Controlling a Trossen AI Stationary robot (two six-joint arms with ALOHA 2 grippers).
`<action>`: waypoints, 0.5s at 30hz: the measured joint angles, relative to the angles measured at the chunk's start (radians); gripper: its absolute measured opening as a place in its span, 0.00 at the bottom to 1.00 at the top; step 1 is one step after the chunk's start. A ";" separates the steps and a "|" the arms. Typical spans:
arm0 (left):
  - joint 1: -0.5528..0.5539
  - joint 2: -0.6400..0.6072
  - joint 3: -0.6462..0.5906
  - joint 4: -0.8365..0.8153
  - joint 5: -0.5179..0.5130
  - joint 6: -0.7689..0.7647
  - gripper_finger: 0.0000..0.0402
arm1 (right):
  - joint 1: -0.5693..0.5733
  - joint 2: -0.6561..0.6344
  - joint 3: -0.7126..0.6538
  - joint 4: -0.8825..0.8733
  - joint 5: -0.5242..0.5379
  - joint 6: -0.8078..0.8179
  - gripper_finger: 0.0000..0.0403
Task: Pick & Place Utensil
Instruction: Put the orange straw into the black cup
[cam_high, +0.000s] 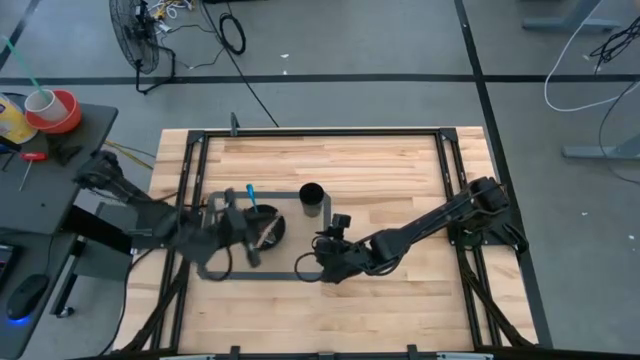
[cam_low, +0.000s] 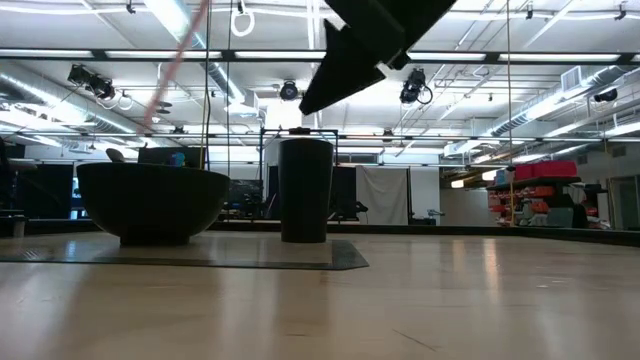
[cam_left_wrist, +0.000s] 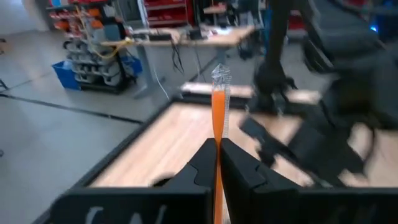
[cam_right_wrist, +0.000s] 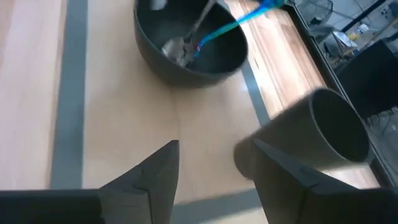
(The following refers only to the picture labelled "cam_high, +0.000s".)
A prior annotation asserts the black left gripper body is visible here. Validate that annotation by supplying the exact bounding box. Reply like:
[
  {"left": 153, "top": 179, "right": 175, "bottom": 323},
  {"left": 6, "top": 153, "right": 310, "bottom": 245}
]
[{"left": 219, "top": 205, "right": 250, "bottom": 247}]

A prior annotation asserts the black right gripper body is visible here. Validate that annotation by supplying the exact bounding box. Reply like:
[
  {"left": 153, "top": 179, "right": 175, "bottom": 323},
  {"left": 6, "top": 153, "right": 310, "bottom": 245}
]
[{"left": 314, "top": 236, "right": 362, "bottom": 285}]

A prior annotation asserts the iridescent blue purple fork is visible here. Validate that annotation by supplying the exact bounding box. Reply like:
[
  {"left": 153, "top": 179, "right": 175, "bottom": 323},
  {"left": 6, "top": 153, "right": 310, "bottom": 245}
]
[{"left": 245, "top": 183, "right": 260, "bottom": 215}]

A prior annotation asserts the black round bowl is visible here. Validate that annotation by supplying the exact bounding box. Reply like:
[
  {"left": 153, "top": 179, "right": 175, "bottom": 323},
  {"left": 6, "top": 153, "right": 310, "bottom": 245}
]
[{"left": 243, "top": 203, "right": 287, "bottom": 252}]

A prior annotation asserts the orange translucent stick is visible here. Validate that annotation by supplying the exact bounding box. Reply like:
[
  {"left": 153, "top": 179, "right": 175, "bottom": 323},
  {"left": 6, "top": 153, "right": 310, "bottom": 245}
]
[{"left": 255, "top": 217, "right": 281, "bottom": 250}]

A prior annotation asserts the black cup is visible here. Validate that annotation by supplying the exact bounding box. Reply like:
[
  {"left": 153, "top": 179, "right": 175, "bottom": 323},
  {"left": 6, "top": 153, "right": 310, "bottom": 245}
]
[{"left": 298, "top": 182, "right": 326, "bottom": 219}]

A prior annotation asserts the clear placemat with grey border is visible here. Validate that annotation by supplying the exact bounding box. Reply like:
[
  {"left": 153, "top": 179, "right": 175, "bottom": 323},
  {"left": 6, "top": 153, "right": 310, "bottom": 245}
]
[{"left": 197, "top": 191, "right": 333, "bottom": 281}]

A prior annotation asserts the small black stand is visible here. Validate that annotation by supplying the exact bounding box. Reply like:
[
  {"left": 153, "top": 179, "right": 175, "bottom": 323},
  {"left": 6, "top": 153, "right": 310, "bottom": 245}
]
[{"left": 47, "top": 135, "right": 84, "bottom": 166}]

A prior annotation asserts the red bowl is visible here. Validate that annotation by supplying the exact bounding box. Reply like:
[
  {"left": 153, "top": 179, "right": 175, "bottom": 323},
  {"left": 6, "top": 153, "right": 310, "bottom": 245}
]
[{"left": 24, "top": 88, "right": 83, "bottom": 135}]

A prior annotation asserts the dark grey side desk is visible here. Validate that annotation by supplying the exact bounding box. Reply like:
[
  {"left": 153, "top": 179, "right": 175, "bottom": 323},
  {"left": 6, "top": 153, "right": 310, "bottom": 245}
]
[{"left": 0, "top": 92, "right": 120, "bottom": 236}]

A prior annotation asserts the dark grey low desk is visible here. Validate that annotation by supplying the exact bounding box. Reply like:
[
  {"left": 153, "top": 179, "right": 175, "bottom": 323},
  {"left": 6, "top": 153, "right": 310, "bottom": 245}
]
[{"left": 0, "top": 227, "right": 76, "bottom": 360}]

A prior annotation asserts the black floor fan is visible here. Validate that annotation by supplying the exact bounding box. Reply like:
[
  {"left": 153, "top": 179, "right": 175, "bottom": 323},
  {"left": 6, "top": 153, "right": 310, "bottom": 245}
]
[{"left": 109, "top": 0, "right": 177, "bottom": 95}]

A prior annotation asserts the white paper cup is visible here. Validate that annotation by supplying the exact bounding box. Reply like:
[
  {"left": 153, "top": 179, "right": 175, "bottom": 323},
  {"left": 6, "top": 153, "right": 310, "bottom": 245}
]
[{"left": 23, "top": 88, "right": 69, "bottom": 125}]

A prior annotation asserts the black computer mouse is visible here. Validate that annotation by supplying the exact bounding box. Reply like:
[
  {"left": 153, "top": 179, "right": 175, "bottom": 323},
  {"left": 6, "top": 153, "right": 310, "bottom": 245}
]
[{"left": 4, "top": 273, "right": 50, "bottom": 321}]

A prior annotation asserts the black keyboard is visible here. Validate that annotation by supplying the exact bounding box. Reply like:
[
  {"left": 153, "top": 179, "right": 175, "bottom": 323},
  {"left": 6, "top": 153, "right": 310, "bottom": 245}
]
[{"left": 0, "top": 243, "right": 24, "bottom": 291}]

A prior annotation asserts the yellow container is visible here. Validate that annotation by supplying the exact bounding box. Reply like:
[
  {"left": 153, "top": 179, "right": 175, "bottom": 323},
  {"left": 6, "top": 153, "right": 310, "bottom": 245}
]
[{"left": 0, "top": 93, "right": 39, "bottom": 145}]

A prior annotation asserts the green straw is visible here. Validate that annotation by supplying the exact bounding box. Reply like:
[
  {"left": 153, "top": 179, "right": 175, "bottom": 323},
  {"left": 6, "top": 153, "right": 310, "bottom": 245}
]
[{"left": 1, "top": 34, "right": 45, "bottom": 94}]

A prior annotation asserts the grey desk leg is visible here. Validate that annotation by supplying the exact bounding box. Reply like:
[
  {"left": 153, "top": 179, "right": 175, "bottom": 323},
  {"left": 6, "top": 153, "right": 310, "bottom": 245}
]
[
  {"left": 561, "top": 132, "right": 640, "bottom": 162},
  {"left": 521, "top": 0, "right": 624, "bottom": 32}
]

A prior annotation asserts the black aluminium table frame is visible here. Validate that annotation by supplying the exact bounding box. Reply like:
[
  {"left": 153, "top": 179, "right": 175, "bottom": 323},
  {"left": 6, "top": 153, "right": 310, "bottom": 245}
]
[{"left": 117, "top": 127, "right": 539, "bottom": 354}]

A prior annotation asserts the yellow floor cable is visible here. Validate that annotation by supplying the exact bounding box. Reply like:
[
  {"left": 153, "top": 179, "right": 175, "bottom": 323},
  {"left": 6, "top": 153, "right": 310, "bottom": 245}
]
[{"left": 103, "top": 139, "right": 157, "bottom": 171}]

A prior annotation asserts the long black floor cable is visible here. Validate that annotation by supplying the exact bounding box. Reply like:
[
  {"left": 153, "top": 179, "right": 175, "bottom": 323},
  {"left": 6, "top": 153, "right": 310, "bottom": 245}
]
[{"left": 201, "top": 0, "right": 280, "bottom": 128}]

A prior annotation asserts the coiled black cable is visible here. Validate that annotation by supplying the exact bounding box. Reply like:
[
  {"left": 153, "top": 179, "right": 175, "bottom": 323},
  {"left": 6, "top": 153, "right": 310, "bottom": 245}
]
[{"left": 218, "top": 12, "right": 247, "bottom": 56}]

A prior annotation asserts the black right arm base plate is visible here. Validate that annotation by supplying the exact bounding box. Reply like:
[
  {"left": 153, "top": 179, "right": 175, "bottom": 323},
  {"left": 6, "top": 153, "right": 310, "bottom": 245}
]
[{"left": 443, "top": 206, "right": 517, "bottom": 247}]

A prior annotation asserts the white and yellow wire bundle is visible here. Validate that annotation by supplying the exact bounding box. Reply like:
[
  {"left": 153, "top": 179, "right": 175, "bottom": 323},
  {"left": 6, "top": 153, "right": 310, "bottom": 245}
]
[{"left": 147, "top": 0, "right": 199, "bottom": 24}]

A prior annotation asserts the red-handled screwdriver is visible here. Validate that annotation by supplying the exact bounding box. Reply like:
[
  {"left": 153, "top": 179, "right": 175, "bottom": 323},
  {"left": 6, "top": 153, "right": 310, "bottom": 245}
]
[{"left": 18, "top": 152, "right": 49, "bottom": 194}]

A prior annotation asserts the thin black floor cable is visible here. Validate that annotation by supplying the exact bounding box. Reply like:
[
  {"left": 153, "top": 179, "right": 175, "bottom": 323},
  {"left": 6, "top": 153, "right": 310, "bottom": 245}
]
[{"left": 597, "top": 79, "right": 640, "bottom": 186}]

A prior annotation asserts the white floor cable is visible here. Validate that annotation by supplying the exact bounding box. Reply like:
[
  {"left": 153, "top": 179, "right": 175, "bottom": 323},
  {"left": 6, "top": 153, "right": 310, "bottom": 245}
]
[{"left": 543, "top": 0, "right": 640, "bottom": 114}]

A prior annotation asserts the tangled black cable bundle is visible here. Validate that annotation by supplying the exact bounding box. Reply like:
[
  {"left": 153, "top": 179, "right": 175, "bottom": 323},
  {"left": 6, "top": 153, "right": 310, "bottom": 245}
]
[{"left": 589, "top": 17, "right": 640, "bottom": 64}]

